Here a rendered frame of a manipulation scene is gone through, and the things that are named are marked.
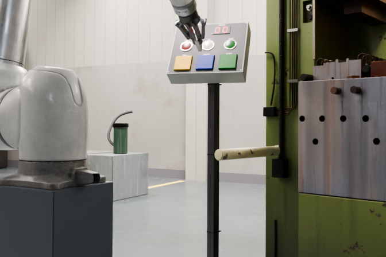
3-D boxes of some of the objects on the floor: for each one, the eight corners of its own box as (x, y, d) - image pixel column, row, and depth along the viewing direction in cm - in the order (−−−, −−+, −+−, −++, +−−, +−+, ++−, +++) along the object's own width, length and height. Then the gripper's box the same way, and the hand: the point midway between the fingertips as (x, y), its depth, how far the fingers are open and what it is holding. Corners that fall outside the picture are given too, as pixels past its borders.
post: (213, 289, 217) (214, 49, 219) (206, 287, 219) (207, 50, 222) (218, 287, 220) (220, 50, 222) (212, 285, 222) (213, 51, 225)
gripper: (168, 17, 182) (184, 56, 202) (201, 15, 179) (214, 55, 198) (171, 2, 186) (186, 42, 206) (204, 0, 182) (216, 41, 202)
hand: (198, 43), depth 199 cm, fingers closed
